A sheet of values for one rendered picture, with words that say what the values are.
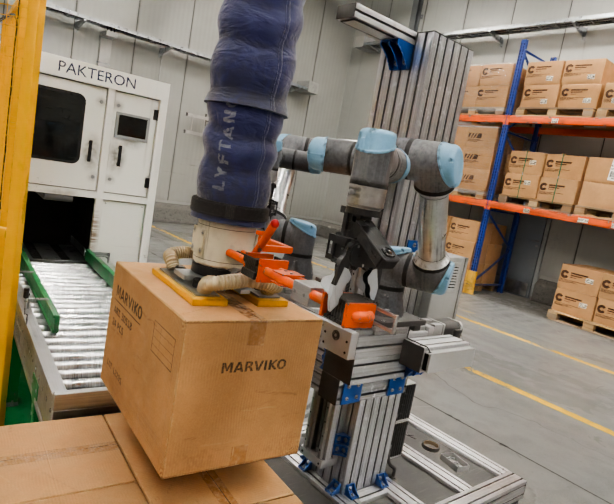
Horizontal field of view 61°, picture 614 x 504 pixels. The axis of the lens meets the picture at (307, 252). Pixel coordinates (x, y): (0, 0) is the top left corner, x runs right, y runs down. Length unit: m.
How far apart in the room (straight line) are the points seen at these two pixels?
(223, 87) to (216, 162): 0.20
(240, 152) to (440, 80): 0.93
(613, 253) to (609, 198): 1.54
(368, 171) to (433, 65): 1.10
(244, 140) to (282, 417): 0.76
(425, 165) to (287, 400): 0.74
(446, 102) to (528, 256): 8.33
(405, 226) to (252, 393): 0.93
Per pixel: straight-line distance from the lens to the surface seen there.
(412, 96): 2.03
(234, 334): 1.31
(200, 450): 1.41
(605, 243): 9.88
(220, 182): 1.43
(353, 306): 1.00
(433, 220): 1.57
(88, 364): 2.38
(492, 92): 9.67
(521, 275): 10.37
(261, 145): 1.45
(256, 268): 1.29
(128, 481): 1.65
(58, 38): 10.86
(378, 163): 1.01
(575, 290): 8.63
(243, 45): 1.46
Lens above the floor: 1.44
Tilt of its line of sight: 8 degrees down
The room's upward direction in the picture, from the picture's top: 10 degrees clockwise
